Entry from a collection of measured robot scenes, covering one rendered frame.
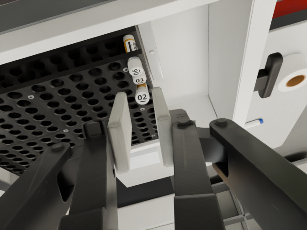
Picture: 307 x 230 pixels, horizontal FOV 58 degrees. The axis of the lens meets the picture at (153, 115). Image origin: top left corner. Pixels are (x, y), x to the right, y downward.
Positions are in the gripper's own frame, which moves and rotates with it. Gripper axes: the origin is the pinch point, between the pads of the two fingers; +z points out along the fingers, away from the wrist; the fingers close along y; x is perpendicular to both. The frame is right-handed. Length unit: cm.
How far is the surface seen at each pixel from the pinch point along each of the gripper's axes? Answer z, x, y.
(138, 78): 7.6, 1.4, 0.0
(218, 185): 305, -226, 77
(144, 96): 5.5, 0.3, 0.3
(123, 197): 76, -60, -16
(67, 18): 6.7, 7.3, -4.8
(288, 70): 33.2, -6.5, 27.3
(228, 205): 322, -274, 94
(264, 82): 12.1, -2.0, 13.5
